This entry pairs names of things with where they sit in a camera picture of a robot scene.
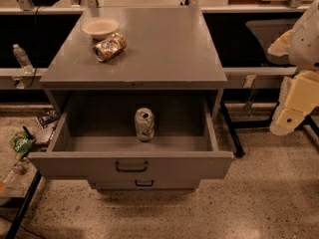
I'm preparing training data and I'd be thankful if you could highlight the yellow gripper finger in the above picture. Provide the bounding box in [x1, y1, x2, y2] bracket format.
[267, 30, 292, 57]
[270, 71, 319, 135]

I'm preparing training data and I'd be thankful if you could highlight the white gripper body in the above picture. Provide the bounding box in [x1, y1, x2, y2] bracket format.
[288, 0, 319, 71]

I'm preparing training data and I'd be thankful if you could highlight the white green 7up can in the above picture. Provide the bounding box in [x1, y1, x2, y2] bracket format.
[135, 108, 155, 141]

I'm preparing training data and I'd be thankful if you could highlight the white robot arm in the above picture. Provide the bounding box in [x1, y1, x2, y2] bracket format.
[268, 0, 319, 135]

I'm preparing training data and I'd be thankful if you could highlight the grey metal drawer cabinet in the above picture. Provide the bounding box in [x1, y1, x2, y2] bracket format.
[41, 8, 226, 191]

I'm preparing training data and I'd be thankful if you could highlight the crushed gold soda can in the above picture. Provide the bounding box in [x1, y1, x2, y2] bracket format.
[93, 32, 127, 62]

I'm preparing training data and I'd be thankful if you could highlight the open grey top drawer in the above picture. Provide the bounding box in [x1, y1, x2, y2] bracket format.
[30, 95, 233, 183]

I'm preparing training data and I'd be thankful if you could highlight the dark grey chair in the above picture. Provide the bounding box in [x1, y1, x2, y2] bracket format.
[246, 18, 297, 66]

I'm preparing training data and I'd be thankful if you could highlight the white paper bowl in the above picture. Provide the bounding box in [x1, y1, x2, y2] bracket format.
[82, 18, 120, 40]

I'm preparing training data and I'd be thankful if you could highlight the clear plastic water bottle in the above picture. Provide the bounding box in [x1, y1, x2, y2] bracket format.
[13, 44, 34, 75]

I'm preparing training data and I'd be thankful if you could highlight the green chip bag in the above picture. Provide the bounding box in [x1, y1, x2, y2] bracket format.
[10, 131, 35, 159]

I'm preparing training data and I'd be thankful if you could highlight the plastic bottle on floor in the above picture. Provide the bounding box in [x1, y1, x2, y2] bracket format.
[0, 160, 27, 194]

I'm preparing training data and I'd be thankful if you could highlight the black table leg left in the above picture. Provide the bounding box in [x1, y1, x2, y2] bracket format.
[5, 171, 42, 239]

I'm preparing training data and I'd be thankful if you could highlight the black lower drawer handle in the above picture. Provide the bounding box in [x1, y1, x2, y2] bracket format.
[135, 180, 155, 187]

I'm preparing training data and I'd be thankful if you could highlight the black drawer handle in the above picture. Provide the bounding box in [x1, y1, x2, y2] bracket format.
[115, 161, 149, 173]
[135, 180, 155, 187]

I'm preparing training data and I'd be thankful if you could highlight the black top drawer handle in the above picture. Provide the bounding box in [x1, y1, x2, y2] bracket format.
[115, 161, 149, 173]

